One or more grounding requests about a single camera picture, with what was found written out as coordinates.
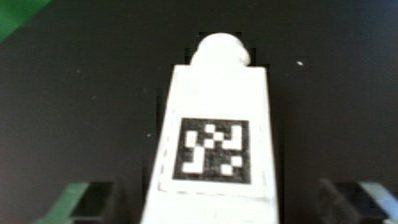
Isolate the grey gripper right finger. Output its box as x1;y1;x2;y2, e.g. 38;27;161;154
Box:
317;179;398;224

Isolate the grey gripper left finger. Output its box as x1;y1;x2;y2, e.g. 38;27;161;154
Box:
31;182;113;224

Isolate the white table leg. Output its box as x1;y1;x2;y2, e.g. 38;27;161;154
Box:
140;33;278;224

